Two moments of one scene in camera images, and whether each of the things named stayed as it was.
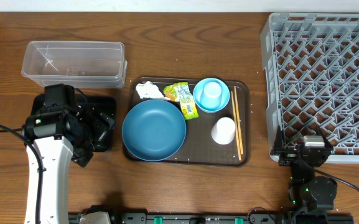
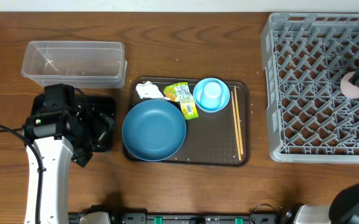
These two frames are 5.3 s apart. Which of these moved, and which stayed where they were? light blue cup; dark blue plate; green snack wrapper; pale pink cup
Moved: pale pink cup
Stayed: green snack wrapper; light blue cup; dark blue plate
